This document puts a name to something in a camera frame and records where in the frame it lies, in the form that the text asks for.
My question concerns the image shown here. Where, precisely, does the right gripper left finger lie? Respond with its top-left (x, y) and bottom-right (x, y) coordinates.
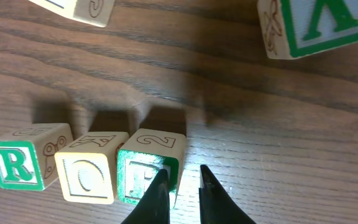
top-left (121, 169), bottom-right (170, 224)

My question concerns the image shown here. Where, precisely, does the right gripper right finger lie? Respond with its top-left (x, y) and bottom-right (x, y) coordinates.
top-left (199, 165), bottom-right (256, 224)

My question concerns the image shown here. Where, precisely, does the green B block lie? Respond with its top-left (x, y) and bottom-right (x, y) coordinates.
top-left (117, 128), bottom-right (187, 209)

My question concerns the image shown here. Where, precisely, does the yellow O block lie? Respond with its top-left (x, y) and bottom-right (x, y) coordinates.
top-left (55, 131), bottom-right (129, 205)

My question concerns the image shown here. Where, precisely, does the green R block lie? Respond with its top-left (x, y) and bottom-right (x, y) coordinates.
top-left (0, 123), bottom-right (73, 191)

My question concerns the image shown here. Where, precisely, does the green V block right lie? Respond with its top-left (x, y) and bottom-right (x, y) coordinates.
top-left (257, 0), bottom-right (358, 60)

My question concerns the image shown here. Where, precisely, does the blue 5 block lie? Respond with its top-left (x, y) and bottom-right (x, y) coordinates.
top-left (29, 0), bottom-right (115, 27)

